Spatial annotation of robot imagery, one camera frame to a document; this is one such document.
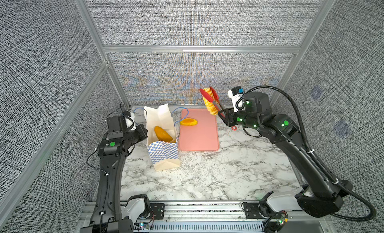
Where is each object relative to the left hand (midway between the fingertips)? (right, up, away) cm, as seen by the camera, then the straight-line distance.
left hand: (147, 129), depth 73 cm
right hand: (+35, +9, -8) cm, 37 cm away
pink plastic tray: (+30, -7, +29) cm, 42 cm away
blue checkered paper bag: (+7, -14, +5) cm, 16 cm away
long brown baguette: (+3, -5, +19) cm, 20 cm away
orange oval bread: (+20, +3, +33) cm, 39 cm away
